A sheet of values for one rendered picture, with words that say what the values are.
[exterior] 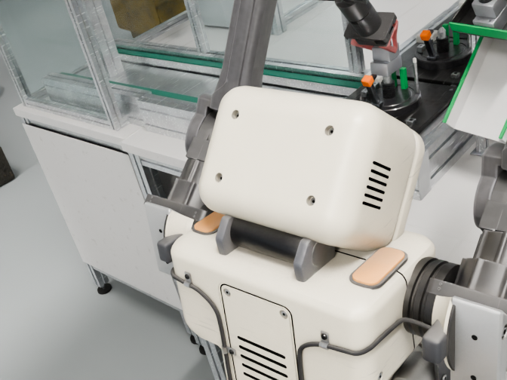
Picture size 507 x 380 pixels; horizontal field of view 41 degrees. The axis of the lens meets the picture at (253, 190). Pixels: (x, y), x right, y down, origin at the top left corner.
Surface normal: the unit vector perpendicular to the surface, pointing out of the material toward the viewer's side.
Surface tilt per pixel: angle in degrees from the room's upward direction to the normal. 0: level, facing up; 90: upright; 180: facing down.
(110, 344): 0
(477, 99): 45
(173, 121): 90
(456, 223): 0
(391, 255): 8
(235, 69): 69
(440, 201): 0
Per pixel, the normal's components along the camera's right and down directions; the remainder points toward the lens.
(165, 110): -0.64, 0.52
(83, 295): -0.21, -0.82
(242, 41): -0.40, 0.22
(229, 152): -0.58, -0.16
